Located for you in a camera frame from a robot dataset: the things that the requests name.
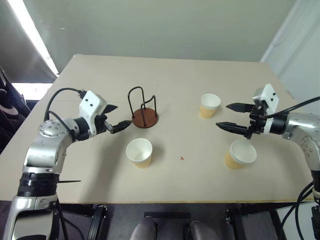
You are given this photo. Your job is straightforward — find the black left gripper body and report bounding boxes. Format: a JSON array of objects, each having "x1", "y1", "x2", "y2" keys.
[{"x1": 94, "y1": 113, "x2": 114, "y2": 136}]

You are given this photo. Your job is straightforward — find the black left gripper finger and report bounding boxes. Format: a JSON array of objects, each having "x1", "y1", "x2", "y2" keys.
[
  {"x1": 111, "y1": 120, "x2": 133, "y2": 135},
  {"x1": 103, "y1": 104, "x2": 119, "y2": 114}
]

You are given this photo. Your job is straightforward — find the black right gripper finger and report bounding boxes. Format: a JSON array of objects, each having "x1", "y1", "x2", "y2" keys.
[
  {"x1": 225, "y1": 102, "x2": 255, "y2": 114},
  {"x1": 215, "y1": 121, "x2": 251, "y2": 137}
]

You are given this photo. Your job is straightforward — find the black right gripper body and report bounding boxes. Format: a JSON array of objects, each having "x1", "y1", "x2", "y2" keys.
[{"x1": 245, "y1": 104, "x2": 270, "y2": 140}]

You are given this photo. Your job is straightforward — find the yellow paper cup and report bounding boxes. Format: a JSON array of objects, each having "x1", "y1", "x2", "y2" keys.
[
  {"x1": 223, "y1": 139, "x2": 258, "y2": 170},
  {"x1": 125, "y1": 137, "x2": 154, "y2": 169},
  {"x1": 199, "y1": 93, "x2": 222, "y2": 120}
]

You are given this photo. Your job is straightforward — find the black object with white mark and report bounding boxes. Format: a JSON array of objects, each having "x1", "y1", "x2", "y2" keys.
[{"x1": 0, "y1": 66, "x2": 33, "y2": 154}]

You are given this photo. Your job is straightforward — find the dark grey rounded shape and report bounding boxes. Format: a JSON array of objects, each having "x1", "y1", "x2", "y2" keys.
[
  {"x1": 187, "y1": 220, "x2": 214, "y2": 240},
  {"x1": 133, "y1": 215, "x2": 159, "y2": 240}
]

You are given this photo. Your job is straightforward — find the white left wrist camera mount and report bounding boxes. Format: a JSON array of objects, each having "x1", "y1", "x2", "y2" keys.
[{"x1": 78, "y1": 90, "x2": 108, "y2": 137}]

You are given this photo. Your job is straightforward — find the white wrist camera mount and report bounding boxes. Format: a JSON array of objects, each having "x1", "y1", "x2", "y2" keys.
[
  {"x1": 78, "y1": 90, "x2": 108, "y2": 137},
  {"x1": 252, "y1": 83, "x2": 280, "y2": 136}
]

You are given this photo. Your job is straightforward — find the brown wire cup holder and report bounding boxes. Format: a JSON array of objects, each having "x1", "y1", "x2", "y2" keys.
[{"x1": 127, "y1": 86, "x2": 160, "y2": 129}]

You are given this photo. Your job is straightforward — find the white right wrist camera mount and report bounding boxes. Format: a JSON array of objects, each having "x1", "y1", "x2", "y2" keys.
[{"x1": 252, "y1": 83, "x2": 280, "y2": 136}]

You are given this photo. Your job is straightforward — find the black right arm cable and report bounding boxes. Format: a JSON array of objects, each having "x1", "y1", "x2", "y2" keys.
[{"x1": 259, "y1": 96, "x2": 320, "y2": 119}]

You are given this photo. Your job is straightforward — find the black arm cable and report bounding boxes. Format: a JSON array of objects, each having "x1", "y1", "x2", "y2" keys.
[
  {"x1": 259, "y1": 96, "x2": 320, "y2": 119},
  {"x1": 44, "y1": 87, "x2": 86, "y2": 122}
]

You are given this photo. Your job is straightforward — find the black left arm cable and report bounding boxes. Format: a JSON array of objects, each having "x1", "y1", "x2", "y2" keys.
[{"x1": 44, "y1": 87, "x2": 86, "y2": 122}]

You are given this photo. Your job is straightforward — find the black cables under right arm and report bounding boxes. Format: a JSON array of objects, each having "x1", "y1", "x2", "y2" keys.
[{"x1": 281, "y1": 181, "x2": 316, "y2": 240}]

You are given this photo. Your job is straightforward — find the black metal table frame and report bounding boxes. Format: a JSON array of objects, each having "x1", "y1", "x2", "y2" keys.
[{"x1": 58, "y1": 201, "x2": 312, "y2": 240}]

